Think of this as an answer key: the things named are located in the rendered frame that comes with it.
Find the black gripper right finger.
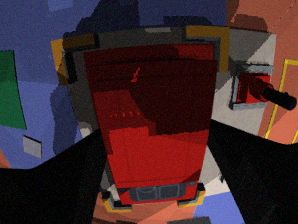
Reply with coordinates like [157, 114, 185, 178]
[208, 119, 298, 224]

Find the green flat rectangular mat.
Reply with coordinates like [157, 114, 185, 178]
[0, 49, 27, 131]

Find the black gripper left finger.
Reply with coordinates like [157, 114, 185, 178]
[0, 128, 108, 224]

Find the yellow rectangular outline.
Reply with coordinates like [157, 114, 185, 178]
[265, 59, 298, 144]

